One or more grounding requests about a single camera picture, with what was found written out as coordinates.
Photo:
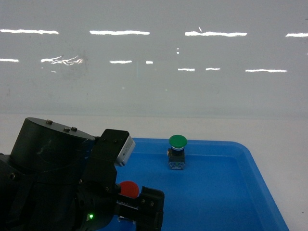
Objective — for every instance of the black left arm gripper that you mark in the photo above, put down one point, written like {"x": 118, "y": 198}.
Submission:
{"x": 99, "y": 198}

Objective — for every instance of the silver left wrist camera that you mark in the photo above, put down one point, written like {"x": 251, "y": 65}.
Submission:
{"x": 114, "y": 146}

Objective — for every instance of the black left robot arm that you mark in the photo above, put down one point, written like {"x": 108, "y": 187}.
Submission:
{"x": 58, "y": 178}

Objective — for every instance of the green mushroom push button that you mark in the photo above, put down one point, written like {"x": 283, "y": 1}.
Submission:
{"x": 176, "y": 152}

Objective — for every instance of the blue plastic tray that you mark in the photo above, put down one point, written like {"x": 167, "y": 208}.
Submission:
{"x": 220, "y": 188}

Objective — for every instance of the red mushroom push button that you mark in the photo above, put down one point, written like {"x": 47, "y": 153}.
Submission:
{"x": 128, "y": 201}

